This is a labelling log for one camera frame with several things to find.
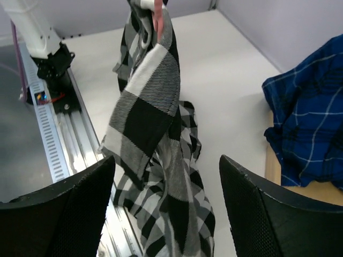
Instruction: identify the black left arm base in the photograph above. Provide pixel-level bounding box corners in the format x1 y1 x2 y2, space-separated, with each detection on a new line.
32 42 81 114

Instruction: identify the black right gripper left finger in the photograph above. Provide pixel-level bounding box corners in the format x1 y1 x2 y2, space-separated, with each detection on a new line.
1 157 115 256

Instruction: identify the slotted grey cable duct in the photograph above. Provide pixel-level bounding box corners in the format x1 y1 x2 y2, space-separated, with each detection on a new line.
29 77 71 183

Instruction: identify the blue plaid shirt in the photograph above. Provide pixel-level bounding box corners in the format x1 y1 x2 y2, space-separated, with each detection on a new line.
262 36 342 187

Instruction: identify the black white checkered shirt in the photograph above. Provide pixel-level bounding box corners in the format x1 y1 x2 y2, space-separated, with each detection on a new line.
100 1 215 256

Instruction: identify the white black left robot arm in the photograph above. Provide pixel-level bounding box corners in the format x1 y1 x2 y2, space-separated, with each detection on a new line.
1 0 74 81

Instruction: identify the wooden clothes rack frame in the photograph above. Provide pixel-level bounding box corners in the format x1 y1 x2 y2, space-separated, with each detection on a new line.
265 144 342 206

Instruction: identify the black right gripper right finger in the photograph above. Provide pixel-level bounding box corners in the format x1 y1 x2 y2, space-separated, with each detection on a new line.
219 155 342 257

